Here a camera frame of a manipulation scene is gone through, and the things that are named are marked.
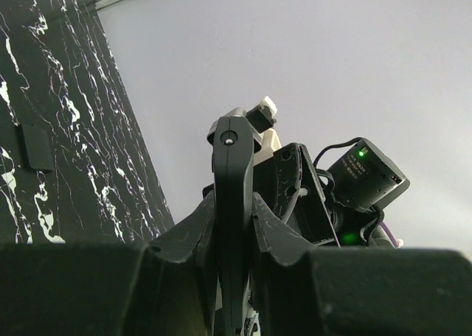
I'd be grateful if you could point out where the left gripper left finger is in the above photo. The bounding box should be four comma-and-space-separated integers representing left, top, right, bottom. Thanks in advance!
1, 195, 216, 335

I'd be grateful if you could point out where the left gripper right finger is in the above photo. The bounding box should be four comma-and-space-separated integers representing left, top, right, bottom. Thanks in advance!
251, 195, 471, 335

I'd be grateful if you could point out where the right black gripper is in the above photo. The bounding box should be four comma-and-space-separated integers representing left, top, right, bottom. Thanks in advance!
274, 137, 410, 246

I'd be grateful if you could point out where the black remote battery cover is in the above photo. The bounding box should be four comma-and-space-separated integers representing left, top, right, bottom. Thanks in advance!
19, 124, 55, 172

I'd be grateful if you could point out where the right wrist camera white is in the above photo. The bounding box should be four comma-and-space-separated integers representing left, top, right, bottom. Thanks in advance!
246, 96, 282, 166

